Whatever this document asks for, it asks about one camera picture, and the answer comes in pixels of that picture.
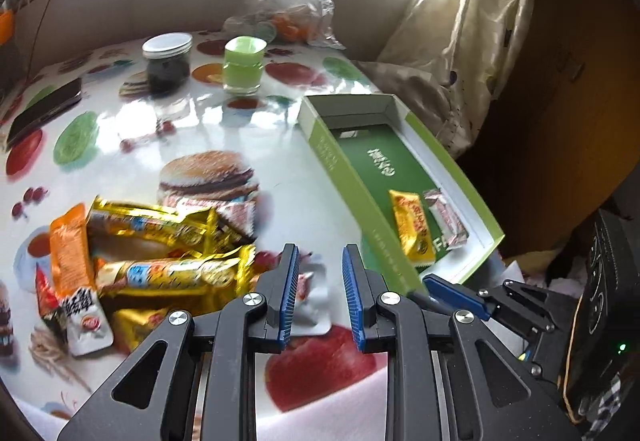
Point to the silver red striped packet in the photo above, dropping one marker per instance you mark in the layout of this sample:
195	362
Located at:
235	213

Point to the green cardboard box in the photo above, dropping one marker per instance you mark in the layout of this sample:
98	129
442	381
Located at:
380	161

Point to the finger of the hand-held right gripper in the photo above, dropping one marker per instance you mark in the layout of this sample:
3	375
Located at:
452	293
525	306

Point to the dark red snack packet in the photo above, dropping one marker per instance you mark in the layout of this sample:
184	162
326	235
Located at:
47	301

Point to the green jar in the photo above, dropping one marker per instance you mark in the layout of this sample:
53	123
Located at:
245	66

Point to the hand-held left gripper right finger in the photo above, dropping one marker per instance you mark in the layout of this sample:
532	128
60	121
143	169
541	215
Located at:
352	296

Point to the silver red small packet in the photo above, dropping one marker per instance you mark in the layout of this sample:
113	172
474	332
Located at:
447	218

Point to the brown wooden cabinet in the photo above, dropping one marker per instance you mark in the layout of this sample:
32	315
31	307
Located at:
565	96

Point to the short gold snack packet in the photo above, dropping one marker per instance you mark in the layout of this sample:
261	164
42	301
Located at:
137	326

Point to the cream patterned curtain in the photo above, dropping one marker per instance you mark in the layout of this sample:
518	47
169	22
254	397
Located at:
450	31

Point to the yellow snack packet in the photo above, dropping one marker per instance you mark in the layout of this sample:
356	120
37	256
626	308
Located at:
412	226

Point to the long gold snack packet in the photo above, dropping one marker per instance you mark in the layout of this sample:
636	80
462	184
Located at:
145	221
175	273

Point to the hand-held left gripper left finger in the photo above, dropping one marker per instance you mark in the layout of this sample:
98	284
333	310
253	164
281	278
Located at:
285	291

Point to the black phone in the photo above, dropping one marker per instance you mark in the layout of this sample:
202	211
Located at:
45	113

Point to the orange and white snack packet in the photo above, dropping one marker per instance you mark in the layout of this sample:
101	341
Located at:
72	246

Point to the dark jar with white lid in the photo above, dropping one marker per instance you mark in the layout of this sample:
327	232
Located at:
166	66

